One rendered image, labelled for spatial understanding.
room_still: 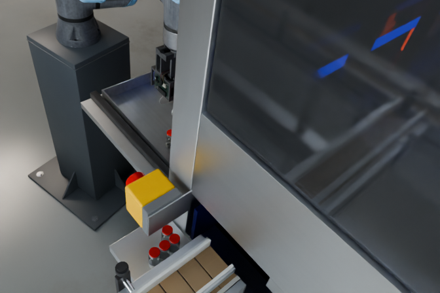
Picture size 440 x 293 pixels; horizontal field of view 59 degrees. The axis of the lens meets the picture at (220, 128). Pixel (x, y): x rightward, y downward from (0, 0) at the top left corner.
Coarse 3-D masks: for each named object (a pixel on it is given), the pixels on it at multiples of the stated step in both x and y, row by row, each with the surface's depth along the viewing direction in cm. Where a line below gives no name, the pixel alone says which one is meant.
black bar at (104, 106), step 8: (96, 96) 101; (96, 104) 101; (104, 104) 99; (104, 112) 99; (112, 112) 97; (112, 120) 97; (120, 120) 96; (120, 128) 95; (128, 128) 94; (128, 136) 93; (136, 136) 93; (136, 144) 91; (144, 144) 91; (144, 152) 90; (152, 152) 90; (152, 160) 88; (160, 160) 88; (160, 168) 87; (168, 168) 87; (168, 176) 86
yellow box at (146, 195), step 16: (144, 176) 69; (160, 176) 69; (128, 192) 66; (144, 192) 66; (160, 192) 67; (176, 192) 67; (128, 208) 70; (144, 208) 64; (160, 208) 65; (144, 224) 67
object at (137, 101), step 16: (128, 80) 105; (144, 80) 109; (112, 96) 104; (128, 96) 105; (144, 96) 106; (160, 96) 107; (128, 112) 101; (144, 112) 101; (160, 112) 102; (144, 128) 97; (160, 128) 98; (160, 144) 94
